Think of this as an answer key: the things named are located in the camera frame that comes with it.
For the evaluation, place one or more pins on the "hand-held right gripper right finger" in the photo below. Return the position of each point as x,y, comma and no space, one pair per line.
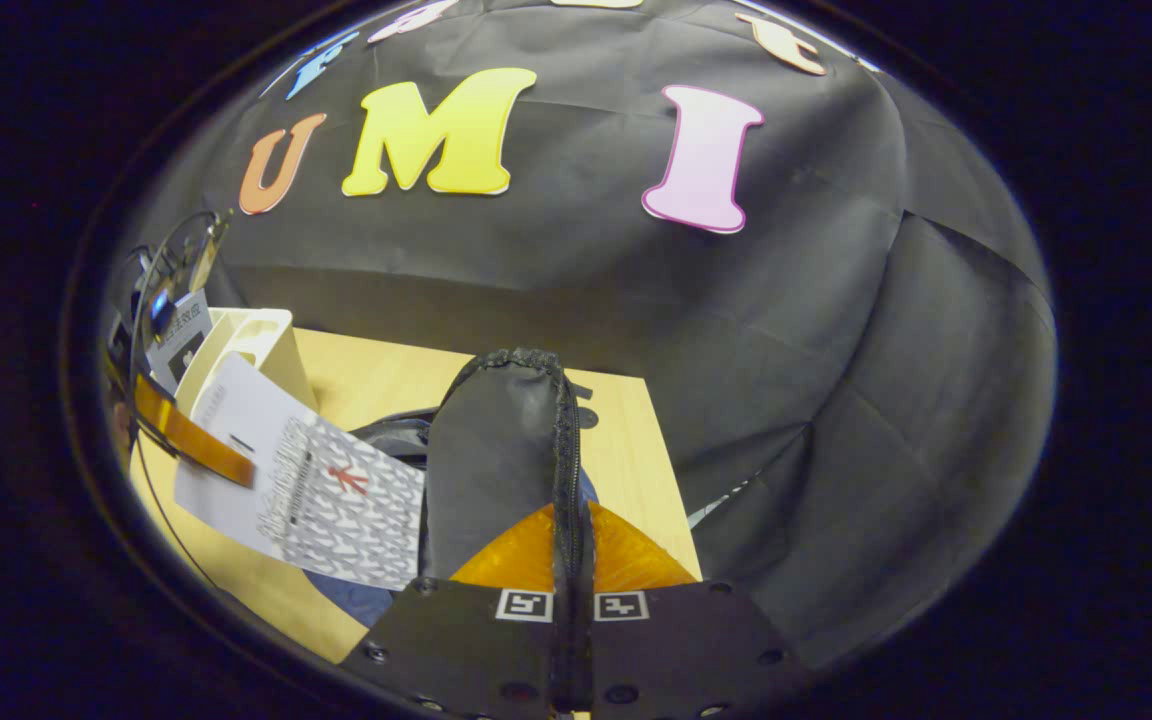
686,650

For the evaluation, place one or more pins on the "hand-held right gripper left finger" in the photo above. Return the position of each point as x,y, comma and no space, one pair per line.
456,650

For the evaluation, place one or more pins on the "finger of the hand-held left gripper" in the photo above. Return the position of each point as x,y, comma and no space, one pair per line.
191,435

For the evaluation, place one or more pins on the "white plastic bookshelf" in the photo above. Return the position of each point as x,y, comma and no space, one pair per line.
276,350

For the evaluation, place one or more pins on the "white patterned cover book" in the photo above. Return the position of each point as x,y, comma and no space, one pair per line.
336,500

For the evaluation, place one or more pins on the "blue schoolbag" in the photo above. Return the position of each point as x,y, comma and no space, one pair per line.
496,450

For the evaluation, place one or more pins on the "black round table grommet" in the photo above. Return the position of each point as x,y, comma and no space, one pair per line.
588,417

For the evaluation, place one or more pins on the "black backdrop cloth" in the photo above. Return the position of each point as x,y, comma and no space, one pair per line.
836,350

